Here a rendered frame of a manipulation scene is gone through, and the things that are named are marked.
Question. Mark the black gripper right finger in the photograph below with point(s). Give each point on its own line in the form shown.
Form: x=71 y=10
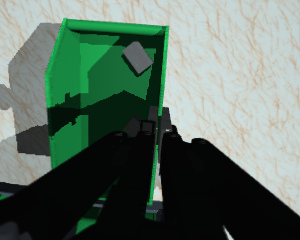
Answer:
x=247 y=209

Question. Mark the grey metal shelf rack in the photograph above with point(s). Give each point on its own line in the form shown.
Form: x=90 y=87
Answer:
x=157 y=206

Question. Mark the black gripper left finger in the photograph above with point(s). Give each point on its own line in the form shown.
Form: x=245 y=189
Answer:
x=49 y=207

